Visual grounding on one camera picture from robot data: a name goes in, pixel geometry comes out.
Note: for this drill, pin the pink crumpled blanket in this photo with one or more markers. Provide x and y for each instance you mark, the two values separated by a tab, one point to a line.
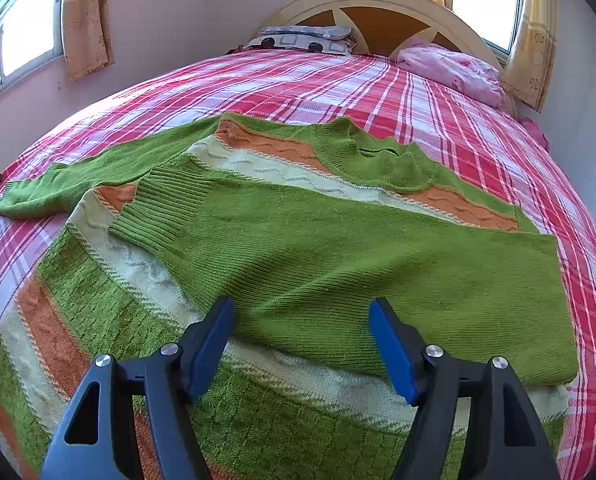
453	72

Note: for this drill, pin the cream and brown headboard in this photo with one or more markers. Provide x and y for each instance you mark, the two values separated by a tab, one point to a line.
378	15

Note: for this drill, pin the pink cloth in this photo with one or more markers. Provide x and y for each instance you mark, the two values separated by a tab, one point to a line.
535	132

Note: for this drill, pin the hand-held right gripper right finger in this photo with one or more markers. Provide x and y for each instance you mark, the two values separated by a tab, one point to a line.
390	340

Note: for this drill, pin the green striped knit sweater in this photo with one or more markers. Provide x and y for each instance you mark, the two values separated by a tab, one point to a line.
328	260

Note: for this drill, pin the black white patterned pillow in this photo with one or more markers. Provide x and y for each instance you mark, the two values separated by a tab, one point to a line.
298	45

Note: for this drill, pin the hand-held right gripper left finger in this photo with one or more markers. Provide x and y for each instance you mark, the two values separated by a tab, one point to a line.
213	340

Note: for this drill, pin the bed with red plaid sheet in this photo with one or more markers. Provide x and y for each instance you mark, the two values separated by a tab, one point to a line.
328	90

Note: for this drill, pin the sliding glass window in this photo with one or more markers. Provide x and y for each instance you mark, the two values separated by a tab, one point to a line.
488	0
23	35

